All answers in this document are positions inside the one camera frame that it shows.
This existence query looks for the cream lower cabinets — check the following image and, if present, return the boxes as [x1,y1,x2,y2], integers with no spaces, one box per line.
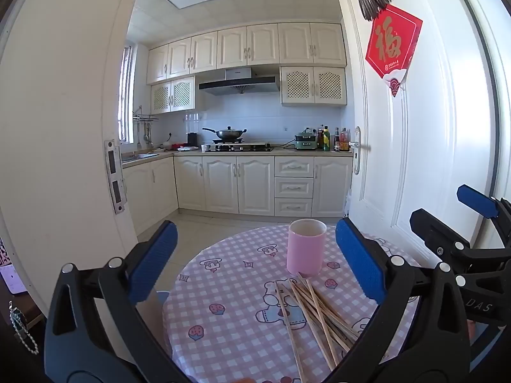
[122,155,354,236]

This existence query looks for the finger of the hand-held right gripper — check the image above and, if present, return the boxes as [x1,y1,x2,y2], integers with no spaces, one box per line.
[410,207,480,264]
[456,184,511,244]

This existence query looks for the small lattice door cabinet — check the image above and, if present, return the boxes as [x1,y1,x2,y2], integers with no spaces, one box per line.
[150,76,196,115]

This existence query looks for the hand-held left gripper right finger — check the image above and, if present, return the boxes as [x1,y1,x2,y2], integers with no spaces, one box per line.
[319,216,472,383]

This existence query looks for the cream upper cabinets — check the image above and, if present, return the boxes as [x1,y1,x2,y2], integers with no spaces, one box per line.
[146,23,347,86]

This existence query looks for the wok with lid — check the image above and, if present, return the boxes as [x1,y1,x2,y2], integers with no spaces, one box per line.
[202,126,247,143]

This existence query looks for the wide lattice door cabinet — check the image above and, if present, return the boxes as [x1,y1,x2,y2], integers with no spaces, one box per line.
[280,66,347,107]

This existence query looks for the green cooking appliance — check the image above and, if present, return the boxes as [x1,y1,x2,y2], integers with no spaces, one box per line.
[294,129,319,151]

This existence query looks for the red door poster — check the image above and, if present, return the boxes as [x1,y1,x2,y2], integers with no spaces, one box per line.
[364,4,424,98]

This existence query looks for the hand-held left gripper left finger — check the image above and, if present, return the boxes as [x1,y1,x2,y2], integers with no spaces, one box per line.
[43,219,188,383]

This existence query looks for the beaded chain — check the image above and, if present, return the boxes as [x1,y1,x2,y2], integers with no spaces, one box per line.
[9,301,39,355]

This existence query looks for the pink checked tablecloth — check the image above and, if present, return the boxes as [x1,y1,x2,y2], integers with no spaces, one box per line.
[162,225,424,383]

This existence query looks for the pink cup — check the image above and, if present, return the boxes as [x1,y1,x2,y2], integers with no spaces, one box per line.
[286,219,327,278]

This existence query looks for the metal strike plate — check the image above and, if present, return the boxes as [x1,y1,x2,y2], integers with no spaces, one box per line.
[104,139,127,214]

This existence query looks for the window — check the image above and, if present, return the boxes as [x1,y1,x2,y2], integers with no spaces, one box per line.
[118,46,133,144]

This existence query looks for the range hood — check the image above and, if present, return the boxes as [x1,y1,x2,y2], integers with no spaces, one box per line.
[198,67,281,96]

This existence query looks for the white door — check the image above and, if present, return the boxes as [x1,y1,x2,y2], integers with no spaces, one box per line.
[334,0,511,272]

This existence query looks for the gas stove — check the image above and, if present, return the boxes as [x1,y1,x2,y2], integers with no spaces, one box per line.
[210,141,274,152]

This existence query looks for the steel sink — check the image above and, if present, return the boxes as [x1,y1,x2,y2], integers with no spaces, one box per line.
[122,152,159,163]

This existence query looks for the bunch of wooden chopsticks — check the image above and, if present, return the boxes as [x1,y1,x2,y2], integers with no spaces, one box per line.
[275,273,362,383]

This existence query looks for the metal door handle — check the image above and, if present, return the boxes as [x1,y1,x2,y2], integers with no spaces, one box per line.
[348,126,372,175]

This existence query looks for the wall utensil rack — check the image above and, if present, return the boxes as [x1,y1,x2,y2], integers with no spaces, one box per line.
[133,106,159,148]

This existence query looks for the cream drawer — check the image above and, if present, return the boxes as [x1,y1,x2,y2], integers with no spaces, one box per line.
[275,156,314,178]
[275,177,314,199]
[275,198,313,217]

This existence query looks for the cream cabinets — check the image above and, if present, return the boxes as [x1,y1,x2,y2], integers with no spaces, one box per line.
[146,23,347,86]
[122,155,354,236]

